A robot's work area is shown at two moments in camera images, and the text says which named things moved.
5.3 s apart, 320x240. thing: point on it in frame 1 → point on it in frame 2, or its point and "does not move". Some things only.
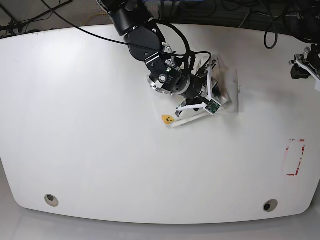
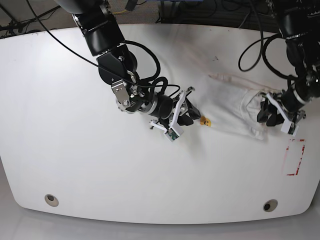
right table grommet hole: [270, 205] does not move
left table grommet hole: [51, 200] does not move
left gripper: [192, 91] → [164, 107]
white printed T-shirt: [224, 90] → [230, 105]
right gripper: [297, 72] → [290, 102]
